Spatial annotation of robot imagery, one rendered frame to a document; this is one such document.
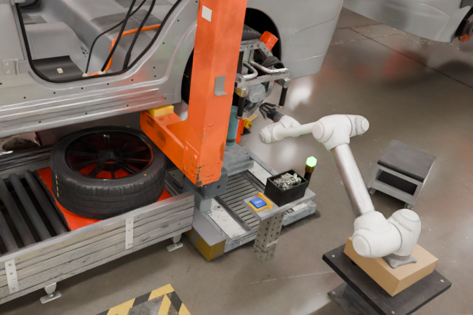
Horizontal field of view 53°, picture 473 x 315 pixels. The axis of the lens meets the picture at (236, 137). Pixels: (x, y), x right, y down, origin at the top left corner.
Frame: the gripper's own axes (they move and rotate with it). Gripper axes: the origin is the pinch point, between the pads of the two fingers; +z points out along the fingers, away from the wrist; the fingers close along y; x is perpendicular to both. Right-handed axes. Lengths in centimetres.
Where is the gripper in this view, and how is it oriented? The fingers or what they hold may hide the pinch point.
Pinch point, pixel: (258, 103)
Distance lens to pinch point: 331.2
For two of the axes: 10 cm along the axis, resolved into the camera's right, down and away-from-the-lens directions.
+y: 6.6, -7.5, 0.3
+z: -5.9, -4.9, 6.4
